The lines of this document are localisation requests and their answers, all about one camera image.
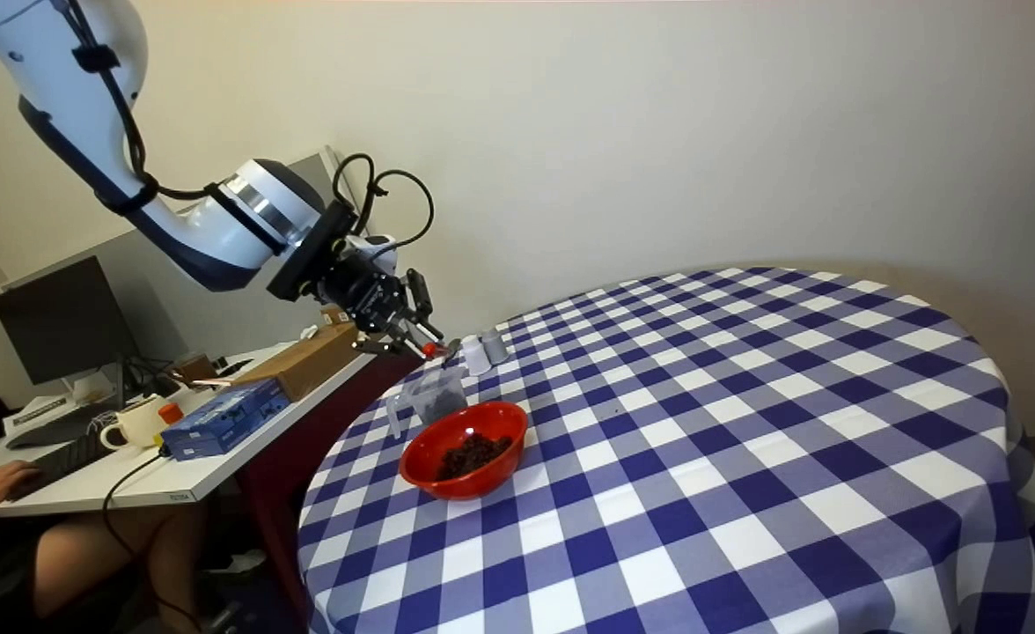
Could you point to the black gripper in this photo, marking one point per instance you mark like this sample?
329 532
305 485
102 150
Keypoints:
362 294

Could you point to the white office desk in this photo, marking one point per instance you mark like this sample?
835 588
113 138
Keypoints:
177 478

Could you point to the black computer monitor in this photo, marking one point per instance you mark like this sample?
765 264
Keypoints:
61 322

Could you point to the bystander bare leg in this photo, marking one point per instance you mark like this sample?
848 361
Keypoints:
108 552

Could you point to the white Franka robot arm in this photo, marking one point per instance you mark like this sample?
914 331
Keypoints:
61 47

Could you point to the small white shaker bottle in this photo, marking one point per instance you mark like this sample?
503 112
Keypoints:
476 356

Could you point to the dark coffee beans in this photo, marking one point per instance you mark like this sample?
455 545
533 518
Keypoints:
476 452

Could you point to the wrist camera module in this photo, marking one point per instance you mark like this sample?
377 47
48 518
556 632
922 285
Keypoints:
377 251

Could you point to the grey partition panel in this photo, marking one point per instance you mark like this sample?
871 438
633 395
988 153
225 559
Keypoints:
237 318

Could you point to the small grey shaker bottle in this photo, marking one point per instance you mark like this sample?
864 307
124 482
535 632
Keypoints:
497 349

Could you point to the brown cardboard box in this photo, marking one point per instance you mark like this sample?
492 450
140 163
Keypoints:
306 363

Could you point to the white device under monitor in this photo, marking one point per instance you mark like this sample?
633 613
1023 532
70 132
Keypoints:
70 393

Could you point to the blue white checked tablecloth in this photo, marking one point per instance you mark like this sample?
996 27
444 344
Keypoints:
775 471

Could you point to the small orange object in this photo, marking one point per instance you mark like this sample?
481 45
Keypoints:
170 412

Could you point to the red plastic bowl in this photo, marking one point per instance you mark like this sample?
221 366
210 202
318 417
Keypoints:
423 478

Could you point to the clear jar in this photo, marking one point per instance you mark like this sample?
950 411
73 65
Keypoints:
442 401

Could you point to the white mug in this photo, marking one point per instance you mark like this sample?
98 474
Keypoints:
139 423

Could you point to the blue box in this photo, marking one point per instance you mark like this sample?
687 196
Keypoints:
221 422

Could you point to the black keyboard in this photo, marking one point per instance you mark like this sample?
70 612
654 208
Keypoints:
61 458

